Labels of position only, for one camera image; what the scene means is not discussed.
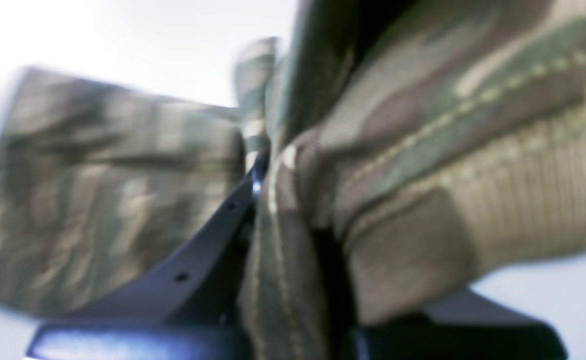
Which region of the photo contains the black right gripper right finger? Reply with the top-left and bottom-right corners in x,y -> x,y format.
343,289 -> 568,360

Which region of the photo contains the camouflage T-shirt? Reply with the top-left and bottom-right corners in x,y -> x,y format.
0,0 -> 586,360

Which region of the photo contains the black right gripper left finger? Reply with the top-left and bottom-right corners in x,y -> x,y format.
25,150 -> 270,360

